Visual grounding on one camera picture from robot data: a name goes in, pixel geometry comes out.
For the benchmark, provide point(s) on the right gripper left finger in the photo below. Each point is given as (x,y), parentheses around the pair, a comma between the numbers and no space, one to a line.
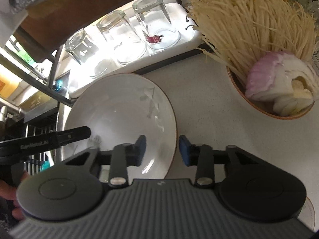
(120,158)

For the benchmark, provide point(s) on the person's left hand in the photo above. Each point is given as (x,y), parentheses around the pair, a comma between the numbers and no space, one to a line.
(8,192)

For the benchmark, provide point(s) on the upturned drinking glass right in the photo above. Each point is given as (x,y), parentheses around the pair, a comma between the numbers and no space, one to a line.
(156,24)

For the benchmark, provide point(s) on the bowl of enoki and onion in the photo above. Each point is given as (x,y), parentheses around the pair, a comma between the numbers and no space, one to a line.
(267,47)

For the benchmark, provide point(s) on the upturned drinking glass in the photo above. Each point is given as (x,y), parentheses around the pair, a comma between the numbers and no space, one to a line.
(93,59)
(156,24)
(121,35)

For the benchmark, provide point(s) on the floral patterned plate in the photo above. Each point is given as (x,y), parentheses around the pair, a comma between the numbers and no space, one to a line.
(307,214)

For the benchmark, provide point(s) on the white plate with orange rim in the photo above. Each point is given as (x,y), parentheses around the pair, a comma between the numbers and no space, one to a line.
(118,109)

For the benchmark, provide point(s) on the upturned drinking glass middle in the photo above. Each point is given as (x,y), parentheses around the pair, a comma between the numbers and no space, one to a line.
(121,35)

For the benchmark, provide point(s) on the chrome sink faucet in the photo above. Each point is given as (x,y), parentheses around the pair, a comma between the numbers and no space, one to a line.
(58,85)

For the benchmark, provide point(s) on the upturned drinking glass left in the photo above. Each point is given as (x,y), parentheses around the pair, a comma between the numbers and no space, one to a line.
(93,59)

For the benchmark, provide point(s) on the black sink drain rack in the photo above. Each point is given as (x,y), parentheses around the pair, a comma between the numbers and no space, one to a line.
(43,158)

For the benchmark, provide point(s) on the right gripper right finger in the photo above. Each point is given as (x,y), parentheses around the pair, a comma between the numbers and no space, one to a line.
(204,157)

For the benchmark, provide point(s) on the brown cutting board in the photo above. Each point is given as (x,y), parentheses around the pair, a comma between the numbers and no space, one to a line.
(49,24)

